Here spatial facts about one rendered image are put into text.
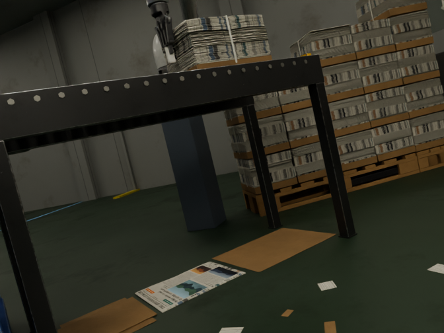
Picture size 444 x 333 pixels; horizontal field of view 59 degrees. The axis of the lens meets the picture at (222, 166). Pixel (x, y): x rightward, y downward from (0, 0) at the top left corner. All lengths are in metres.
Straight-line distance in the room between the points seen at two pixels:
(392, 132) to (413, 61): 0.50
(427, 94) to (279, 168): 1.16
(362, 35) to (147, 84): 1.85
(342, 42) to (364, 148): 0.70
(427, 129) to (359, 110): 0.52
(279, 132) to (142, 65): 3.94
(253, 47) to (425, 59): 1.60
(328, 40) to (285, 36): 2.64
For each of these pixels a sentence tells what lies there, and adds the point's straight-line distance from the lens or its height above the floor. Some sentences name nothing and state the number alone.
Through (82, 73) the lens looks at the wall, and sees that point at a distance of 6.84.
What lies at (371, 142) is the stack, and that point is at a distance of 2.79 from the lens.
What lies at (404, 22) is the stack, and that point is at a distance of 3.03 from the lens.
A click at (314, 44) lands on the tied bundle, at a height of 0.99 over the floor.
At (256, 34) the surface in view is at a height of 0.94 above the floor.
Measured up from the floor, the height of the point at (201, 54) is 0.89.
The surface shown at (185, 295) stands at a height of 0.01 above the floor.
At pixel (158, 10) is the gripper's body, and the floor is 1.10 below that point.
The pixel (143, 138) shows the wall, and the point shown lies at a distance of 6.19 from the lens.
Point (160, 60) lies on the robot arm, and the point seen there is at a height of 1.10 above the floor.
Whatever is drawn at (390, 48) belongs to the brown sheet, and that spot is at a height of 0.86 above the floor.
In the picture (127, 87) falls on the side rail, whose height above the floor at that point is 0.77.
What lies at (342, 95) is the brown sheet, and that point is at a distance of 2.70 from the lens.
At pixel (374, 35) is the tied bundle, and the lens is 2.90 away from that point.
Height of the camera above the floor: 0.56
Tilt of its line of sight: 5 degrees down
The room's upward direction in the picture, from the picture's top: 13 degrees counter-clockwise
